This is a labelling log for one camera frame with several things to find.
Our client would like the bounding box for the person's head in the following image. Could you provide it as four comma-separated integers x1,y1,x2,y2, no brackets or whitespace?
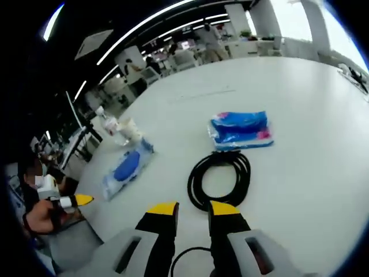
22,160,44,197

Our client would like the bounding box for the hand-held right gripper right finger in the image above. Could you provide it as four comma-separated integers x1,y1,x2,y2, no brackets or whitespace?
208,200,312,277

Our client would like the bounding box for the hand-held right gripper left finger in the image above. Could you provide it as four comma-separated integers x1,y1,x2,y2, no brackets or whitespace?
86,201,179,277

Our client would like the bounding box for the clear packet blue print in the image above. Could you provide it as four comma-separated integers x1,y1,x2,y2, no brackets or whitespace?
101,137,155,202

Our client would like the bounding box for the ceiling air vent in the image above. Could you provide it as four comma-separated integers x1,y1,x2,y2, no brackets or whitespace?
74,28,115,61

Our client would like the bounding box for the white table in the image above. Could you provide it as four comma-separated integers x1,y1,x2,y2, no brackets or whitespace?
76,56,369,277

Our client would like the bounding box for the person's light grey clothing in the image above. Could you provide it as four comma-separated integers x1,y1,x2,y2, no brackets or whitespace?
37,219,105,272

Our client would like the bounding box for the long ceiling light strip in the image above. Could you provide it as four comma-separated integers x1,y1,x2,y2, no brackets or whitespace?
96,0,200,66

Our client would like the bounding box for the person's left hand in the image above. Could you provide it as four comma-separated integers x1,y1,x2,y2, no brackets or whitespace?
24,199,83,235

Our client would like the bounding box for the thin black cable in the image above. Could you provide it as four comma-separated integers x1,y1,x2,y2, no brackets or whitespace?
170,246,213,277

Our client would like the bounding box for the clear bottle white cap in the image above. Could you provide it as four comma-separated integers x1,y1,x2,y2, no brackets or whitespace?
96,106,119,147

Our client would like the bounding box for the dark monitor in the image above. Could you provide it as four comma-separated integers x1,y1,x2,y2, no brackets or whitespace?
56,91,83,129

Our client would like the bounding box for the blue plastic packet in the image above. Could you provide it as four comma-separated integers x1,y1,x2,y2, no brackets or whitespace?
206,110,275,152

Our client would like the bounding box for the white office chair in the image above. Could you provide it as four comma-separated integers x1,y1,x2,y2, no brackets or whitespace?
141,68,160,85

